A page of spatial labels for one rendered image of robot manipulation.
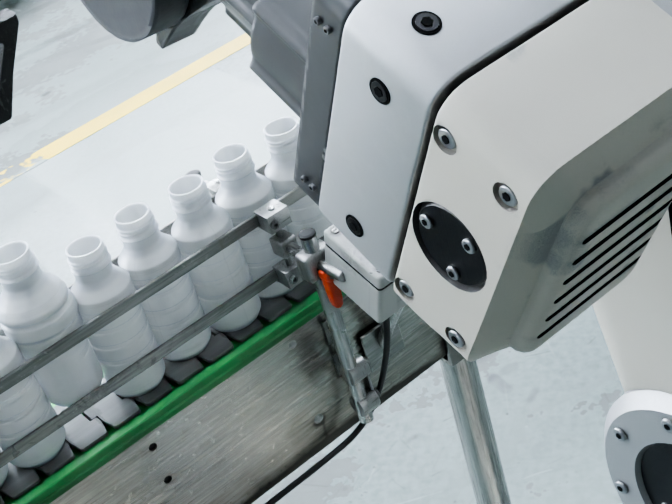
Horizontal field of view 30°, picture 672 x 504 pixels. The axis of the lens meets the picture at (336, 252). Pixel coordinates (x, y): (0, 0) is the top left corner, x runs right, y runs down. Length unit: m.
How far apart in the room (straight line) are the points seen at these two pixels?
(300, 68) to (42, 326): 0.73
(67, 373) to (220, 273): 0.18
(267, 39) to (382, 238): 0.08
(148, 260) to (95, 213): 2.49
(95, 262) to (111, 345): 0.09
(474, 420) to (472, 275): 1.17
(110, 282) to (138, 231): 0.06
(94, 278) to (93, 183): 2.67
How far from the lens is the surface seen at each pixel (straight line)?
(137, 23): 0.52
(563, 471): 2.44
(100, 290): 1.18
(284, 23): 0.45
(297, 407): 1.33
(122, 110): 4.22
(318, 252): 1.19
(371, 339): 1.35
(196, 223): 1.22
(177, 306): 1.23
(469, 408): 1.58
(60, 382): 1.20
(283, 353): 1.29
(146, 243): 1.20
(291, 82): 0.46
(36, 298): 1.15
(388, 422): 2.62
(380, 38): 0.40
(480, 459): 1.64
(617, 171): 0.39
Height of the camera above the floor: 1.75
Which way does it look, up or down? 34 degrees down
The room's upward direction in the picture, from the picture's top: 17 degrees counter-clockwise
